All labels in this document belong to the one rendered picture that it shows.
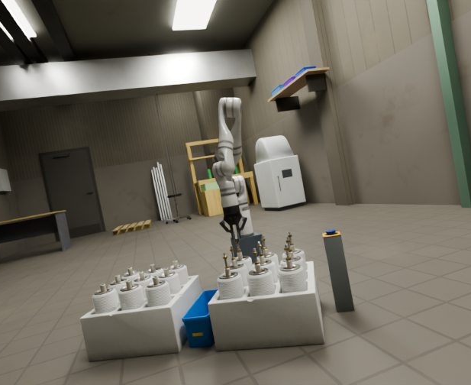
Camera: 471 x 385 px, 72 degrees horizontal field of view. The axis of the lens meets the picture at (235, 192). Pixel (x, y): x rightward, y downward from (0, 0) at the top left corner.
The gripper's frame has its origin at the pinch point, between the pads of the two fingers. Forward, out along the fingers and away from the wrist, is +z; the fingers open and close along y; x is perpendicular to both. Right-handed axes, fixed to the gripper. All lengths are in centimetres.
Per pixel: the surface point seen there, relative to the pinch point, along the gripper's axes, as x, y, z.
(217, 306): -30.4, -9.4, 18.9
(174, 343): -26, -29, 32
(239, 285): -26.6, -0.6, 13.8
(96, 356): -21, -62, 34
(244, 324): -32.0, -0.9, 26.2
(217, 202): 537, -59, 10
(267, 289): -30.0, 9.4, 15.8
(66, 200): 629, -431, -57
